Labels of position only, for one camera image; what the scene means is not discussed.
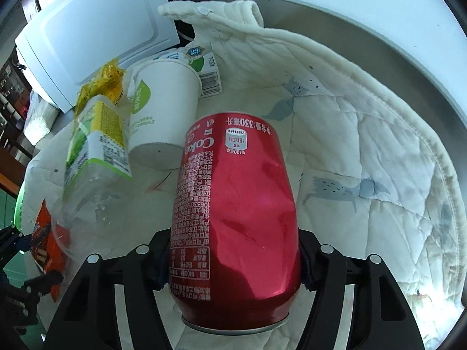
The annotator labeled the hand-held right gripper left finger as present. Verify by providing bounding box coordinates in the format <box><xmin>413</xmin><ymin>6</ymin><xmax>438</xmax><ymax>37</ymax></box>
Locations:
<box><xmin>43</xmin><ymin>228</ymin><xmax>174</xmax><ymax>350</ymax></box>

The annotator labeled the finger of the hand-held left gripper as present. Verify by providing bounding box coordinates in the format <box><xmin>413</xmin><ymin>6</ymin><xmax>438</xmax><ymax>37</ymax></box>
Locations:
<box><xmin>21</xmin><ymin>270</ymin><xmax>65</xmax><ymax>298</ymax></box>
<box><xmin>0</xmin><ymin>225</ymin><xmax>32</xmax><ymax>267</ymax></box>

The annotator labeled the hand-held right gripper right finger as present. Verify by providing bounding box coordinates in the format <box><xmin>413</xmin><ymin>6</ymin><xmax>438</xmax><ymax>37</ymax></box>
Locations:
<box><xmin>299</xmin><ymin>228</ymin><xmax>426</xmax><ymax>350</ymax></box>

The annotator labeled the orange snack packet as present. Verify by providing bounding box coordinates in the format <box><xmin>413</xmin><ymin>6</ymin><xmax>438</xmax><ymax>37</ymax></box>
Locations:
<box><xmin>31</xmin><ymin>199</ymin><xmax>72</xmax><ymax>303</ymax></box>

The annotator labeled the green plastic basket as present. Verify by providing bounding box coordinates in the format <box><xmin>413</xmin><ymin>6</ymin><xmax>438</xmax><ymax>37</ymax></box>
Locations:
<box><xmin>13</xmin><ymin>182</ymin><xmax>28</xmax><ymax>235</ymax></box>

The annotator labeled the red soda can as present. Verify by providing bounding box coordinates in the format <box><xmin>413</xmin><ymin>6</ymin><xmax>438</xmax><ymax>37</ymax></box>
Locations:
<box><xmin>168</xmin><ymin>112</ymin><xmax>302</xmax><ymax>335</ymax></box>

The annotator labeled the clear bottle green yellow label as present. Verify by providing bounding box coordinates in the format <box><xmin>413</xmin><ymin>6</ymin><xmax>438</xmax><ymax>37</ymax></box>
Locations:
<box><xmin>51</xmin><ymin>95</ymin><xmax>134</xmax><ymax>259</ymax></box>

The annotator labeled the white paper cup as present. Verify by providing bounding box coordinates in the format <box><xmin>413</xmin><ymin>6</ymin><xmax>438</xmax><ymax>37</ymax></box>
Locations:
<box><xmin>126</xmin><ymin>60</ymin><xmax>202</xmax><ymax>170</ymax></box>

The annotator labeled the yellow wrapper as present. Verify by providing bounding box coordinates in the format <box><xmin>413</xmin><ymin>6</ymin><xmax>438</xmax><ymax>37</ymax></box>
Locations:
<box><xmin>75</xmin><ymin>59</ymin><xmax>126</xmax><ymax>113</ymax></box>

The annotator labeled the white green drink carton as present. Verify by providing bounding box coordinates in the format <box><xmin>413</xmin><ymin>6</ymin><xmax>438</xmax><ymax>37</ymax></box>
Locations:
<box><xmin>151</xmin><ymin>42</ymin><xmax>223</xmax><ymax>98</ymax></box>

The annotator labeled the clear bag of rice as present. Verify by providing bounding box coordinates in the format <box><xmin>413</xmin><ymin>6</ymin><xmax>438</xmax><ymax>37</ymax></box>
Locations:
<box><xmin>24</xmin><ymin>91</ymin><xmax>61</xmax><ymax>146</ymax></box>

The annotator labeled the white quilted blanket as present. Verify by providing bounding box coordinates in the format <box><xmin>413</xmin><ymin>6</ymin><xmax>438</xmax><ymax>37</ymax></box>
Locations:
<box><xmin>24</xmin><ymin>0</ymin><xmax>458</xmax><ymax>350</ymax></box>

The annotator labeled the white microwave oven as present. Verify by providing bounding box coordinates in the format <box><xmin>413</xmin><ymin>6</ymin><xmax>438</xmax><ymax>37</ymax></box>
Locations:
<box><xmin>15</xmin><ymin>0</ymin><xmax>181</xmax><ymax>114</ymax></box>

